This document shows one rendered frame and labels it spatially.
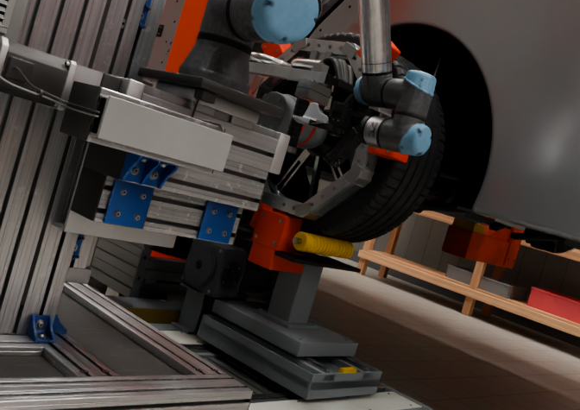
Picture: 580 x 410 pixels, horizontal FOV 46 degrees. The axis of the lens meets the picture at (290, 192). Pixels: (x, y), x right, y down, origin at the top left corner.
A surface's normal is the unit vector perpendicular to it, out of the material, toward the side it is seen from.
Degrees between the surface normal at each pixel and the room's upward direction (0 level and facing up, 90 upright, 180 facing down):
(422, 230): 90
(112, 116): 90
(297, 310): 90
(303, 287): 90
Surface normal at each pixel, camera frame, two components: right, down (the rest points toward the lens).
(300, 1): 0.51, 0.27
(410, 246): -0.67, -0.18
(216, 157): 0.69, 0.22
